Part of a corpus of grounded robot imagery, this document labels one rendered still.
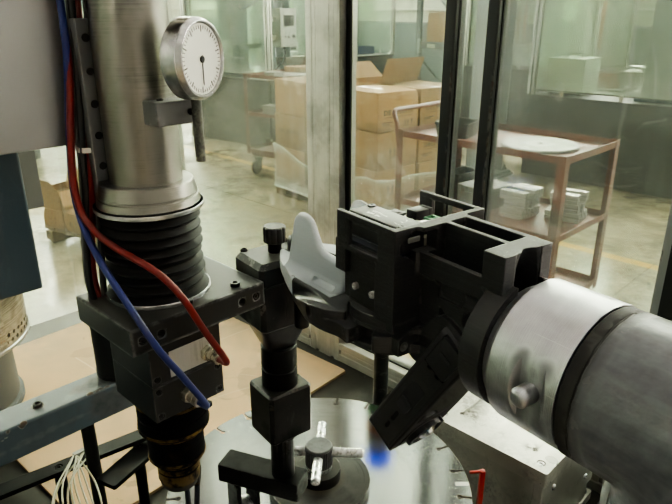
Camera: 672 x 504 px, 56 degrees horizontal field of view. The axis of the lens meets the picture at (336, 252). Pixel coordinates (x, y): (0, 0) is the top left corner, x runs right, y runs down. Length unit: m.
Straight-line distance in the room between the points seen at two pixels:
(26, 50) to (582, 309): 0.36
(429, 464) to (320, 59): 0.73
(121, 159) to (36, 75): 0.08
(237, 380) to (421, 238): 0.95
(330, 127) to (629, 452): 0.97
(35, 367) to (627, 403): 1.28
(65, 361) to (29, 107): 1.02
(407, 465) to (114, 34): 0.55
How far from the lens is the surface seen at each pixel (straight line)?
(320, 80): 1.18
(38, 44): 0.47
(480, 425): 0.92
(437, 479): 0.75
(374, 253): 0.36
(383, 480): 0.74
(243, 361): 1.34
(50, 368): 1.42
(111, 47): 0.43
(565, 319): 0.30
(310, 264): 0.42
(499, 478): 0.91
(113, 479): 0.83
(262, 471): 0.64
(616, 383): 0.28
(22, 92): 0.46
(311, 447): 0.70
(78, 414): 0.76
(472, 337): 0.31
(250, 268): 0.50
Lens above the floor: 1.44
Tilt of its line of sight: 21 degrees down
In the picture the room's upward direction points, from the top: straight up
